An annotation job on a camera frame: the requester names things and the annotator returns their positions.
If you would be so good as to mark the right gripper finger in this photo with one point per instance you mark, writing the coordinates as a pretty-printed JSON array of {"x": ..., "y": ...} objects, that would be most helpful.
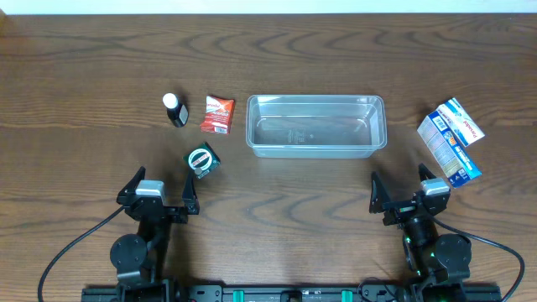
[
  {"x": 425, "y": 173},
  {"x": 380, "y": 198}
]

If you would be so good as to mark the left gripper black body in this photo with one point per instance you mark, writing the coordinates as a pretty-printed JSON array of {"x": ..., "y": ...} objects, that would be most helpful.
[{"x": 177, "y": 217}]

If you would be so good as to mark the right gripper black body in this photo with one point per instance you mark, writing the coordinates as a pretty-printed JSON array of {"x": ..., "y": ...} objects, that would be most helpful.
[{"x": 408, "y": 208}]

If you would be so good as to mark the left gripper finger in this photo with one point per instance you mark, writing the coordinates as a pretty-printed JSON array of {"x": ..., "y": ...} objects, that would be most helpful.
[
  {"x": 189, "y": 195},
  {"x": 126, "y": 195}
]

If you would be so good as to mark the white Panadol box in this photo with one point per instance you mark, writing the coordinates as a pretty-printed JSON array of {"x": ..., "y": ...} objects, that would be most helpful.
[{"x": 458, "y": 120}]

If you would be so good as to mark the blue Kool Fever box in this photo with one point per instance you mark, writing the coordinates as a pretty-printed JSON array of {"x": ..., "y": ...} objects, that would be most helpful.
[{"x": 448, "y": 152}]

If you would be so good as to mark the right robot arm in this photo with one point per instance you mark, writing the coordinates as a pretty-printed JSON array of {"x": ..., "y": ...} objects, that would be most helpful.
[{"x": 437, "y": 259}]

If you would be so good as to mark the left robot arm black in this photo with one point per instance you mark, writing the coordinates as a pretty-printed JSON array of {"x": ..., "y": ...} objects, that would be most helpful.
[{"x": 139, "y": 258}]

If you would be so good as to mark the clear plastic container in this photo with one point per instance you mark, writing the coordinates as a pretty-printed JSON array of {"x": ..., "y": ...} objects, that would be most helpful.
[{"x": 315, "y": 126}]

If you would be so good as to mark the dark bottle white cap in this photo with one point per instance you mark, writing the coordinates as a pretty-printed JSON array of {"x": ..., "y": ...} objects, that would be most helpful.
[{"x": 177, "y": 112}]

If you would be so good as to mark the red Panadol ActiFast box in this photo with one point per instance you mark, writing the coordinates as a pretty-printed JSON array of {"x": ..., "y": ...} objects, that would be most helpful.
[{"x": 218, "y": 117}]

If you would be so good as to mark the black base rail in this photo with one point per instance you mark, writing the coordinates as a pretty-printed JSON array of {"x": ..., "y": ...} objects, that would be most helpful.
[{"x": 362, "y": 292}]

